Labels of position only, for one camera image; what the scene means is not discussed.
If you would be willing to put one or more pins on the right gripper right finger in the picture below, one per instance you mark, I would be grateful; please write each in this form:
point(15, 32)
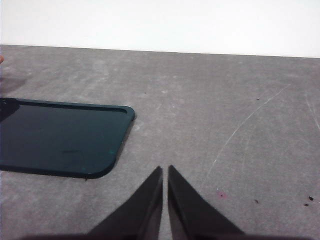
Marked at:
point(190, 215)

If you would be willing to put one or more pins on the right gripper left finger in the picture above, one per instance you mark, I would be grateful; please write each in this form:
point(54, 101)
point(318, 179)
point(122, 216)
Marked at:
point(140, 212)

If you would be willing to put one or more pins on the black rectangular tray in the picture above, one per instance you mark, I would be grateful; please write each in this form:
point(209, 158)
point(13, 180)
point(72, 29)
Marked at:
point(55, 137)

